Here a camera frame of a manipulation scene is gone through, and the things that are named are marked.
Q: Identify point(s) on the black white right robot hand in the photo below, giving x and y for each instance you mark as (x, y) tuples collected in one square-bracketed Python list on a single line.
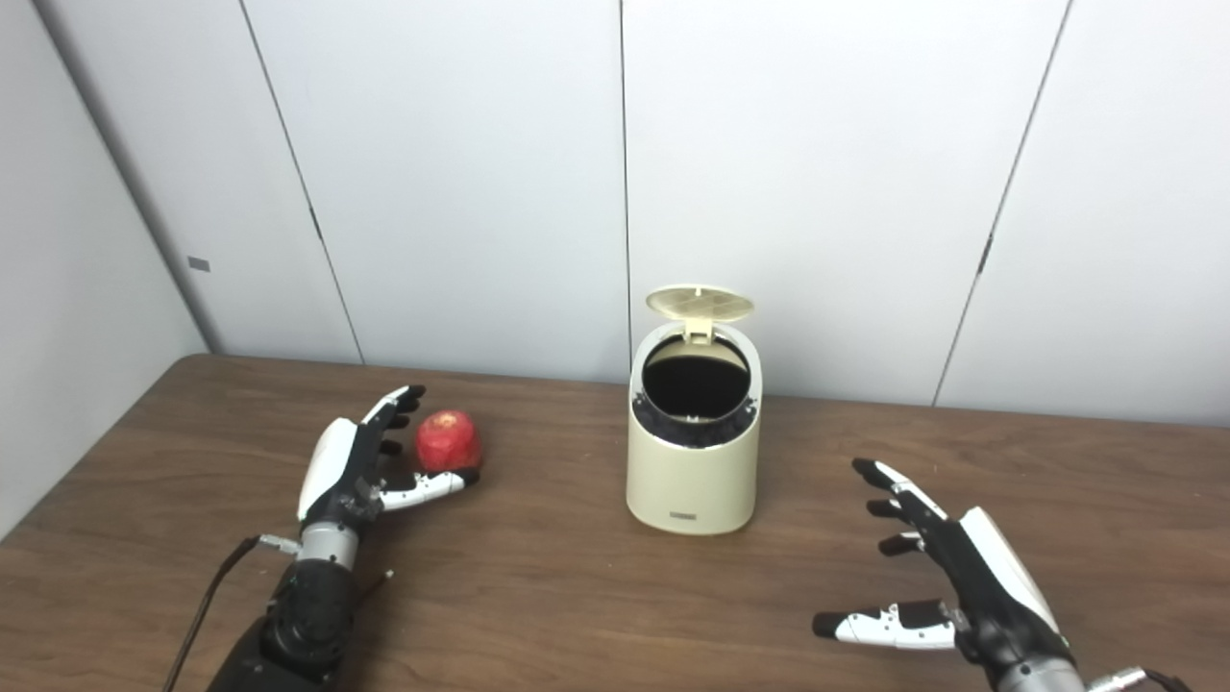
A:
[(999, 596)]

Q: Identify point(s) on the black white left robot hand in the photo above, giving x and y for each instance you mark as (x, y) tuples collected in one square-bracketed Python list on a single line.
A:
[(332, 471)]

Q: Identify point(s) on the red apple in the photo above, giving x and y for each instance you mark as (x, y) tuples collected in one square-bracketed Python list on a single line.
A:
[(447, 440)]

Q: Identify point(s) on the cream round bin lid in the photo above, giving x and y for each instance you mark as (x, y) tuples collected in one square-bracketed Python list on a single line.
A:
[(700, 303)]

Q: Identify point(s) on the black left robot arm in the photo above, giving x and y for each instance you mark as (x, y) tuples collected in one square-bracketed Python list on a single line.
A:
[(307, 615)]

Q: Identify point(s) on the cream-colored round bin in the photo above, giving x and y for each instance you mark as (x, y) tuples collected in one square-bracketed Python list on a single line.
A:
[(692, 481)]

